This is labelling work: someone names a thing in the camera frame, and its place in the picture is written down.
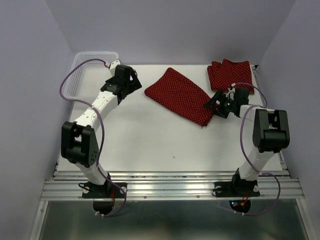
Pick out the red polka dot skirt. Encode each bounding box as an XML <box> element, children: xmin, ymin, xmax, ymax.
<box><xmin>144</xmin><ymin>67</ymin><xmax>215</xmax><ymax>127</ymax></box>
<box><xmin>207</xmin><ymin>59</ymin><xmax>255</xmax><ymax>95</ymax></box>

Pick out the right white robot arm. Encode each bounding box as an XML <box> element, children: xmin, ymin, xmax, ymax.
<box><xmin>203</xmin><ymin>84</ymin><xmax>290</xmax><ymax>198</ymax></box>

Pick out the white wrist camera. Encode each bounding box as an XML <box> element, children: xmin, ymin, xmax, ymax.
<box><xmin>226</xmin><ymin>83</ymin><xmax>236</xmax><ymax>101</ymax></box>
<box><xmin>104</xmin><ymin>59</ymin><xmax>121</xmax><ymax>77</ymax></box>

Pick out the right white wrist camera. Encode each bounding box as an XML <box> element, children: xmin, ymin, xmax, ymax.
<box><xmin>226</xmin><ymin>83</ymin><xmax>236</xmax><ymax>101</ymax></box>

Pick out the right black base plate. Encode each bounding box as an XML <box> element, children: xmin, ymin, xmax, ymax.
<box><xmin>213</xmin><ymin>180</ymin><xmax>260</xmax><ymax>198</ymax></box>

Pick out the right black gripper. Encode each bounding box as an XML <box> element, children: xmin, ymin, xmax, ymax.
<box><xmin>203</xmin><ymin>89</ymin><xmax>237</xmax><ymax>118</ymax></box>

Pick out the white plastic basket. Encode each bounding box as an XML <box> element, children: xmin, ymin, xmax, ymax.
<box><xmin>63</xmin><ymin>51</ymin><xmax>119</xmax><ymax>103</ymax></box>

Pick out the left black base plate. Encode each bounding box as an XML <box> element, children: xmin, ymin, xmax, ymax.
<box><xmin>78</xmin><ymin>181</ymin><xmax>127</xmax><ymax>199</ymax></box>

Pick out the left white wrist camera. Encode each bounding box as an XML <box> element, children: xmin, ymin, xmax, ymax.
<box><xmin>104</xmin><ymin>59</ymin><xmax>121</xmax><ymax>77</ymax></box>

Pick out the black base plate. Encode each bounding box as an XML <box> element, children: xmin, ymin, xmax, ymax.
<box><xmin>78</xmin><ymin>181</ymin><xmax>127</xmax><ymax>199</ymax></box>
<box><xmin>213</xmin><ymin>180</ymin><xmax>260</xmax><ymax>198</ymax></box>

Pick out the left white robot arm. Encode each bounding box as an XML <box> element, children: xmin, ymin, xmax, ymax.
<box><xmin>61</xmin><ymin>60</ymin><xmax>142</xmax><ymax>199</ymax></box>

